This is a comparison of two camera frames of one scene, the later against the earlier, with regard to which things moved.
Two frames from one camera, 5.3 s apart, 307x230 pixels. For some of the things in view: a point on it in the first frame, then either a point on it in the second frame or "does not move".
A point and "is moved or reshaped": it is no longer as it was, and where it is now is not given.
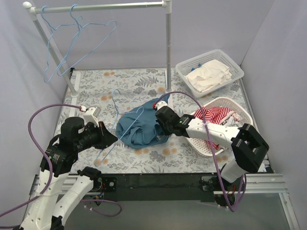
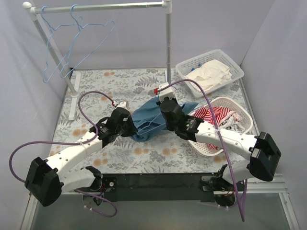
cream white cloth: [209, 75] does not move
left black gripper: [101, 135] to [131, 125]
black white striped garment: [232, 120] does not move
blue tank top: [139, 126] is moved or reshaped
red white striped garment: [212, 115] does not move
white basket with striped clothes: [223, 111] does not move
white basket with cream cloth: [209, 73] does not move
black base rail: [159, 186] does not move
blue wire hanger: [117, 114] to [153, 130]
